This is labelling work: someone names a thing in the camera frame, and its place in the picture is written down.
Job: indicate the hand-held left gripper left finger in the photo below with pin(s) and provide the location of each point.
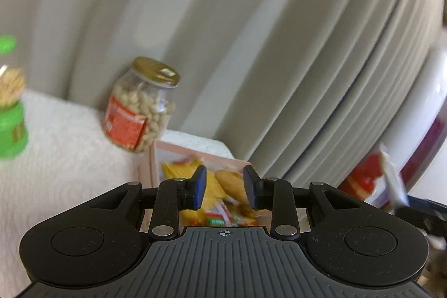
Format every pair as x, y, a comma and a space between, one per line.
199, 187

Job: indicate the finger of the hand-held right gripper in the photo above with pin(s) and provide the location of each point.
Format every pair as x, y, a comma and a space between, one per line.
410, 216

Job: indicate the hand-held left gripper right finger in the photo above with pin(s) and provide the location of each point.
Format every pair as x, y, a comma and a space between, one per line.
251, 187

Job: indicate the yellow bread packet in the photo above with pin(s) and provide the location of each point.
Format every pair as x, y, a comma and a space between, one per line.
230, 182

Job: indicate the pink cardboard box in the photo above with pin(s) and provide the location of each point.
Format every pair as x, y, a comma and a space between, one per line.
153, 162

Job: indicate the red container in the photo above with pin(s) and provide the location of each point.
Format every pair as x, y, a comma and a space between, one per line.
363, 175

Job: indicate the glass peanut jar gold lid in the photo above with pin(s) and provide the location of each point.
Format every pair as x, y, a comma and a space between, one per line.
139, 109

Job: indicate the white lace tablecloth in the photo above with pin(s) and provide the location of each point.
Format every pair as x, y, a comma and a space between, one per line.
70, 162

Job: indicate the beige curtain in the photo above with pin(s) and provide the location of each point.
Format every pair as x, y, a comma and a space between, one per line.
244, 22

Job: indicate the green gumball machine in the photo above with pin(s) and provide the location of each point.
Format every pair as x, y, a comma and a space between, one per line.
12, 130

